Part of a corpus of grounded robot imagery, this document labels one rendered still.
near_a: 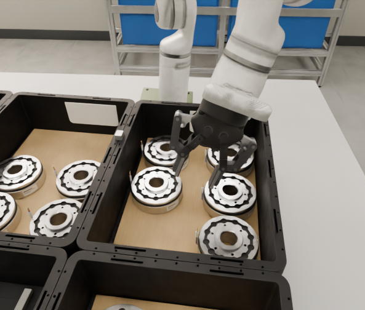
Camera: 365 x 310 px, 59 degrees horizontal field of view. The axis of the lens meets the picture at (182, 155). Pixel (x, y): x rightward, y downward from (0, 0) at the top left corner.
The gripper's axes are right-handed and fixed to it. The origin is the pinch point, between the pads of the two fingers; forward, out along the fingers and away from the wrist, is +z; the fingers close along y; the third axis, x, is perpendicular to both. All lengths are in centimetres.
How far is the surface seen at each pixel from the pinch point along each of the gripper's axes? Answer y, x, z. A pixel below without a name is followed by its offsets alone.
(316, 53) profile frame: -85, -214, -14
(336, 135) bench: -45, -51, -2
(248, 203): -12.3, -4.3, 5.0
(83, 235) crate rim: 13.5, 10.9, 10.1
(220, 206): -7.2, -3.0, 6.7
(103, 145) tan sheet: 19.6, -22.6, 13.9
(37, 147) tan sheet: 34.5, -20.7, 19.5
